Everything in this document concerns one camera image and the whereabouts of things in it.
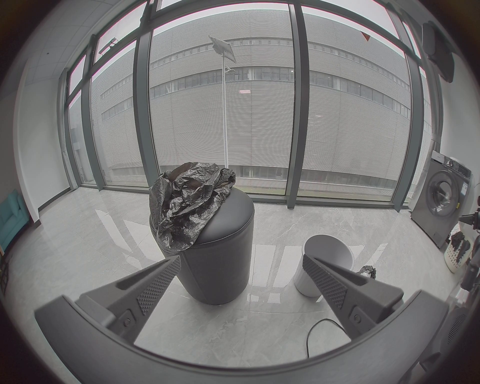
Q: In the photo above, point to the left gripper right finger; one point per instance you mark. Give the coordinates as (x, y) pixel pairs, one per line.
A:
(333, 290)

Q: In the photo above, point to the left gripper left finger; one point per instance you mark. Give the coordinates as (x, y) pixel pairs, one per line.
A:
(150, 292)

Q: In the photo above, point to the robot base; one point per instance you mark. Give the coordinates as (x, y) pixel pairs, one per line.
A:
(455, 326)

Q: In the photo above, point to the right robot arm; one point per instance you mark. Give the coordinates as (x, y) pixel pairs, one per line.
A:
(473, 262)

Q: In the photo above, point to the crumpled black plastic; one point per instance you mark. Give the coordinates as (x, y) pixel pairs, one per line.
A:
(367, 270)

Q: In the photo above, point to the white trash bin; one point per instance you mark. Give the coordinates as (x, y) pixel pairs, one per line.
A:
(330, 249)

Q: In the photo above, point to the black plastic bag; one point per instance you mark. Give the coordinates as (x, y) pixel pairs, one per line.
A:
(187, 210)

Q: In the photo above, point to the dark grey round stool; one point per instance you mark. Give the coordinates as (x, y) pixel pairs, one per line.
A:
(225, 243)

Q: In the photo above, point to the white laundry basket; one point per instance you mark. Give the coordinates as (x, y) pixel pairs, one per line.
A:
(452, 259)

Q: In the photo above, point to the pile of clothes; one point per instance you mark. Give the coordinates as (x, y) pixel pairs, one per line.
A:
(459, 243)

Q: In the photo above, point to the grey washing machine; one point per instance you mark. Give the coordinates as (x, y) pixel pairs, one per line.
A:
(438, 202)

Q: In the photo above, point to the teal armchair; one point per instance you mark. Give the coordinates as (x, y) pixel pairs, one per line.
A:
(9, 221)

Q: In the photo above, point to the window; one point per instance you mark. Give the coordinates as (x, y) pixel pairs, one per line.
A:
(144, 112)

